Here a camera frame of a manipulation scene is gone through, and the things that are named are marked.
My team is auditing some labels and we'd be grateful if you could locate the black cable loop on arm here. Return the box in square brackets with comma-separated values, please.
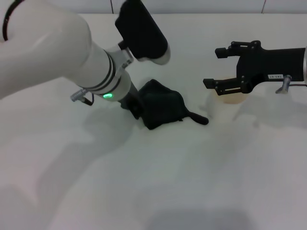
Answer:
[2, 0, 25, 43]

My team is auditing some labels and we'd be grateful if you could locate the left wrist cable with plug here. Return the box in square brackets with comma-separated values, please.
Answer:
[70, 88, 94, 106]

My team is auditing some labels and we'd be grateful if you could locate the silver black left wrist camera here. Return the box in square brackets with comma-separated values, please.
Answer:
[115, 0, 172, 66]

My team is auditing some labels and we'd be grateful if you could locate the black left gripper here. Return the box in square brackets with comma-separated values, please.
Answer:
[119, 80, 145, 120]

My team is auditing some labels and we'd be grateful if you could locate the wrist cable with plug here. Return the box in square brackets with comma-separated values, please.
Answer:
[275, 74, 307, 95]
[70, 88, 94, 106]

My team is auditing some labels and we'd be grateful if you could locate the right wrist cable with plug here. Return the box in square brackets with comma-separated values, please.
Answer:
[275, 74, 307, 95]

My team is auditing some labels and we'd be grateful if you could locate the white paper cup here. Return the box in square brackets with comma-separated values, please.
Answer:
[208, 76, 247, 123]

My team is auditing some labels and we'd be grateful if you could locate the dark cloth rag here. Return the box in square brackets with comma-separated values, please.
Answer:
[138, 79, 210, 131]

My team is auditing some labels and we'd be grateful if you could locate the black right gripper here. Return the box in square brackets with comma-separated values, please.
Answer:
[202, 40, 307, 96]

